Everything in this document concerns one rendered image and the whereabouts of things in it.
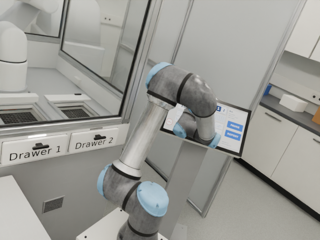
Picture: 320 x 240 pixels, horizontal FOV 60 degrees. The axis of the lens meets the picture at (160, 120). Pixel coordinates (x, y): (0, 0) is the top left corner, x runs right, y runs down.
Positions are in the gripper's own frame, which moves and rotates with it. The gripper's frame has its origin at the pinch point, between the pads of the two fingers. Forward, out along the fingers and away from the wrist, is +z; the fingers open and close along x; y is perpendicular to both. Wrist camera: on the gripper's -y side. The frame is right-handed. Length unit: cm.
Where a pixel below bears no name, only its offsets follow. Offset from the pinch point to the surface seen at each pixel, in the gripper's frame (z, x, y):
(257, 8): 10, -28, 112
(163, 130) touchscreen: 2.1, 10.5, -4.3
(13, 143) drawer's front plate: -36, 70, -41
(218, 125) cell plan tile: 2.1, -20.4, 9.4
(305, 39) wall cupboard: 118, -122, 194
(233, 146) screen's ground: 2.1, -32.1, -0.3
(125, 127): 2.7, 32.9, -9.6
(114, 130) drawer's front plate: -3.7, 37.2, -15.0
